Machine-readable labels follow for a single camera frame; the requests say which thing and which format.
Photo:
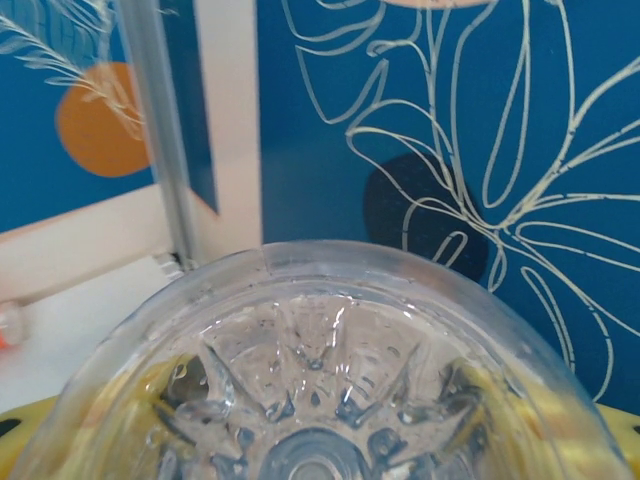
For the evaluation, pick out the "green cap clear bottle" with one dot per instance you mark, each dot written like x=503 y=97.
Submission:
x=320 y=350

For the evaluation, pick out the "aluminium frame post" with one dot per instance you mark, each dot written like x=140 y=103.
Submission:
x=160 y=125

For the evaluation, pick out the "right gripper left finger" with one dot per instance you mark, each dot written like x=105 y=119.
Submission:
x=12 y=435

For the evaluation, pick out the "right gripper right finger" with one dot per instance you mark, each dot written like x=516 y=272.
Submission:
x=627 y=435

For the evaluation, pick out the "orange label plastic bottle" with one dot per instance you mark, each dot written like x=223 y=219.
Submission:
x=12 y=325

